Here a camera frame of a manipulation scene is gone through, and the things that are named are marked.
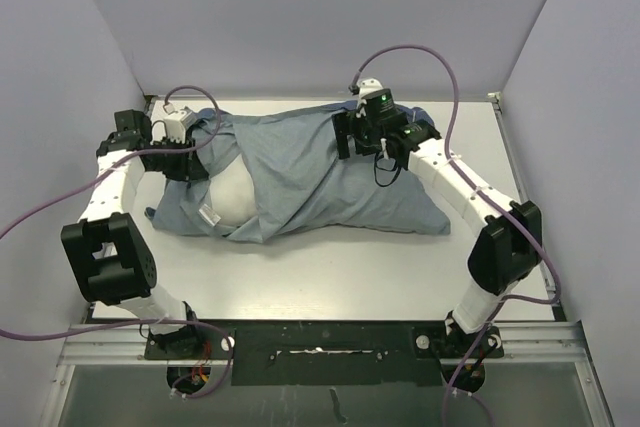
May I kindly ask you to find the white pillow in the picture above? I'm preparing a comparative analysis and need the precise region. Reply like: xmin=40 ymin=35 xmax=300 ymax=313
xmin=209 ymin=155 xmax=258 ymax=228

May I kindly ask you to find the blue pillowcase with fish print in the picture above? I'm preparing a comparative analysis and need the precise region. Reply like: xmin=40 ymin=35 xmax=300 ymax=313
xmin=145 ymin=101 xmax=451 ymax=244

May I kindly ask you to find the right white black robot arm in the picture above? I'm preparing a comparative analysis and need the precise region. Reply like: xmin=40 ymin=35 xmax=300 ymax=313
xmin=332 ymin=82 xmax=542 ymax=356

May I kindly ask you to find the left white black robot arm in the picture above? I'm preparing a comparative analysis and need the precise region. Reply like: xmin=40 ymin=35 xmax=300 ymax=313
xmin=61 ymin=108 xmax=208 ymax=358

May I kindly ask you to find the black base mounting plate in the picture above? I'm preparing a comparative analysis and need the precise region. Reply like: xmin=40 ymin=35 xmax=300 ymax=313
xmin=144 ymin=320 xmax=504 ymax=388

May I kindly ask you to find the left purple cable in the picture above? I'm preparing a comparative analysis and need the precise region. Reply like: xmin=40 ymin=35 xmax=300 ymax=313
xmin=0 ymin=85 xmax=236 ymax=401

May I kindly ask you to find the purple cable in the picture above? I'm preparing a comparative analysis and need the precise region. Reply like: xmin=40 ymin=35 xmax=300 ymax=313
xmin=0 ymin=85 xmax=236 ymax=401
xmin=348 ymin=44 xmax=562 ymax=427

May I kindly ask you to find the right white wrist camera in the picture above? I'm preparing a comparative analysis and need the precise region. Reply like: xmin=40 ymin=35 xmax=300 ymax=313
xmin=348 ymin=78 xmax=384 ymax=98

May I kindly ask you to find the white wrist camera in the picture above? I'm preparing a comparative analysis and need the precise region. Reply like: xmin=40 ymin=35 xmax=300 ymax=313
xmin=348 ymin=78 xmax=384 ymax=98
xmin=162 ymin=103 xmax=198 ymax=144

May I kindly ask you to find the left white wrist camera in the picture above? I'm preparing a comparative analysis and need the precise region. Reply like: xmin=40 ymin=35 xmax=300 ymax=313
xmin=162 ymin=103 xmax=198 ymax=144

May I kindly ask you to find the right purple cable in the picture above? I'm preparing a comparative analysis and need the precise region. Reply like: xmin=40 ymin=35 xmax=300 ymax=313
xmin=348 ymin=44 xmax=562 ymax=427

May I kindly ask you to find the aluminium frame rail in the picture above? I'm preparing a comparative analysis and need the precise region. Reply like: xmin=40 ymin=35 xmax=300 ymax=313
xmin=59 ymin=321 xmax=587 ymax=365

